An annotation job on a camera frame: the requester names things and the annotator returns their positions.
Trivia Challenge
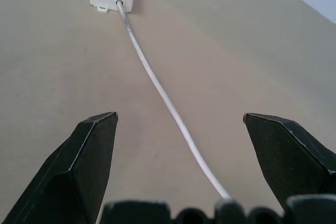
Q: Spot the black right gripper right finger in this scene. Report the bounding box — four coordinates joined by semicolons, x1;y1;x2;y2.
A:
243;113;336;212

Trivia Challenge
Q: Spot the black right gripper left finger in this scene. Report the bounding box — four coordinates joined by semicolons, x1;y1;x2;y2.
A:
0;112;119;224

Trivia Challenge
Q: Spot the white power cable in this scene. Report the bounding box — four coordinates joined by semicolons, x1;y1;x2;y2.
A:
114;0;231;199

